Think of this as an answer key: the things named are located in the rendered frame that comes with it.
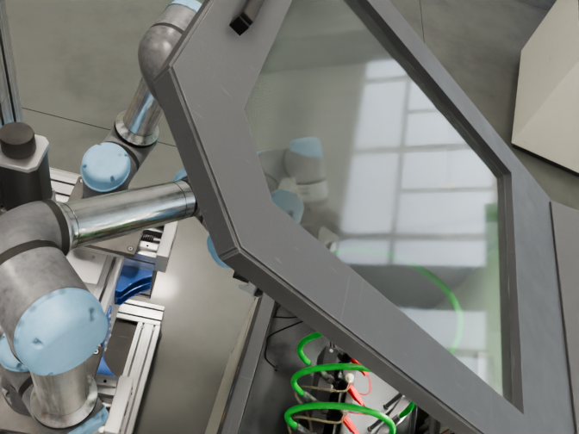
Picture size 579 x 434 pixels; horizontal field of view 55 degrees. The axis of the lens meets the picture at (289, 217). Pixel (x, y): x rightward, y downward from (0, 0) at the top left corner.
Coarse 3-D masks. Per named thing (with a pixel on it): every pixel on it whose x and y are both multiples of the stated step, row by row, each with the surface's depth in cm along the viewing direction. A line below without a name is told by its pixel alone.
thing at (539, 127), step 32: (576, 0) 390; (544, 32) 434; (576, 32) 361; (544, 64) 399; (576, 64) 339; (544, 96) 368; (576, 96) 354; (544, 128) 377; (576, 128) 369; (544, 160) 400; (576, 160) 386
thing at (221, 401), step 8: (256, 304) 181; (248, 320) 192; (248, 328) 176; (240, 336) 208; (240, 344) 187; (232, 352) 231; (240, 352) 172; (232, 360) 208; (232, 368) 190; (224, 376) 224; (232, 376) 173; (224, 384) 203; (224, 392) 185; (216, 400) 218; (224, 400) 169; (216, 408) 198; (216, 416) 181; (216, 424) 167; (208, 432) 198; (216, 432) 154
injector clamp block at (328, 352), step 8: (328, 352) 155; (320, 360) 157; (328, 360) 154; (336, 376) 158; (312, 384) 156; (320, 384) 149; (328, 384) 149; (352, 384) 151; (312, 392) 152; (320, 392) 148; (328, 392) 148; (320, 400) 146; (328, 400) 147; (336, 400) 149; (312, 416) 143; (320, 416) 144; (304, 424) 148; (312, 424) 142; (320, 424) 142; (296, 432) 154; (320, 432) 141; (328, 432) 146; (336, 432) 142
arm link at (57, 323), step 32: (0, 256) 73; (32, 256) 74; (64, 256) 78; (0, 288) 72; (32, 288) 71; (64, 288) 72; (0, 320) 72; (32, 320) 69; (64, 320) 70; (96, 320) 74; (32, 352) 69; (64, 352) 73; (32, 384) 105; (64, 384) 88; (32, 416) 106; (64, 416) 99; (96, 416) 104
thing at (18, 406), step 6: (6, 378) 118; (6, 384) 118; (6, 390) 120; (12, 390) 116; (6, 396) 120; (12, 396) 117; (18, 396) 117; (12, 402) 118; (18, 402) 118; (12, 408) 120; (18, 408) 119; (24, 408) 118; (24, 414) 120; (30, 414) 120
